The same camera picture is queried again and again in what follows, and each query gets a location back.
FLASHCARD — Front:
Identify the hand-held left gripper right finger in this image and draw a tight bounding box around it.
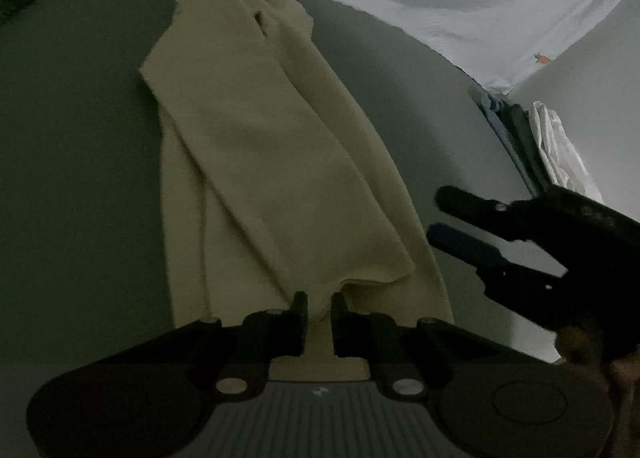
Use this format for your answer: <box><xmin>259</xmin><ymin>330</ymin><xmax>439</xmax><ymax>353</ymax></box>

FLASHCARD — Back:
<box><xmin>330</xmin><ymin>291</ymin><xmax>482</xmax><ymax>397</ymax></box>

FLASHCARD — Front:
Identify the person's right hand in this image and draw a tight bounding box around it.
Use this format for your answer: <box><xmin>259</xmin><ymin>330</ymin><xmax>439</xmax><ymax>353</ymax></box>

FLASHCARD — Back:
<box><xmin>554</xmin><ymin>325</ymin><xmax>640</xmax><ymax>411</ymax></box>

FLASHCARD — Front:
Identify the cream cloth garment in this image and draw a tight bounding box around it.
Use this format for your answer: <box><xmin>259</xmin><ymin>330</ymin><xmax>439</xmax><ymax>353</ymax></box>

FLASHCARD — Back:
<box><xmin>138</xmin><ymin>0</ymin><xmax>456</xmax><ymax>382</ymax></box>

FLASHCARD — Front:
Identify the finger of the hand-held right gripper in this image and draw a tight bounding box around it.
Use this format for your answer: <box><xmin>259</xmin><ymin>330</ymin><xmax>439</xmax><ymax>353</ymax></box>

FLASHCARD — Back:
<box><xmin>426</xmin><ymin>222</ymin><xmax>567</xmax><ymax>289</ymax></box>
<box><xmin>434</xmin><ymin>185</ymin><xmax>522</xmax><ymax>242</ymax></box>

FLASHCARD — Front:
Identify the white crumpled garment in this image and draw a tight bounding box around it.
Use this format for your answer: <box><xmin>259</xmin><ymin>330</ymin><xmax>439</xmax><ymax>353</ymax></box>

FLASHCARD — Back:
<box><xmin>529</xmin><ymin>100</ymin><xmax>604</xmax><ymax>203</ymax></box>

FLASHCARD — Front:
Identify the dark grey folded garment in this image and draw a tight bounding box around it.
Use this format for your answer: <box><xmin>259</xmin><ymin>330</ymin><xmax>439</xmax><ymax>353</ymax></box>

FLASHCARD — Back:
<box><xmin>500</xmin><ymin>102</ymin><xmax>552</xmax><ymax>199</ymax></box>

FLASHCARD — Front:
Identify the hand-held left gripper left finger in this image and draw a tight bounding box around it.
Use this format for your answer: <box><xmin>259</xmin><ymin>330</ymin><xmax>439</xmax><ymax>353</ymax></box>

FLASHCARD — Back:
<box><xmin>170</xmin><ymin>291</ymin><xmax>309</xmax><ymax>397</ymax></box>

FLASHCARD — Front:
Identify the light blue folded garment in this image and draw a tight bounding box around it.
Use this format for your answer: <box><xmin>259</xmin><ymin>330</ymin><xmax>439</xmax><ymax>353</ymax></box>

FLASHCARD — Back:
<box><xmin>469</xmin><ymin>89</ymin><xmax>538</xmax><ymax>189</ymax></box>

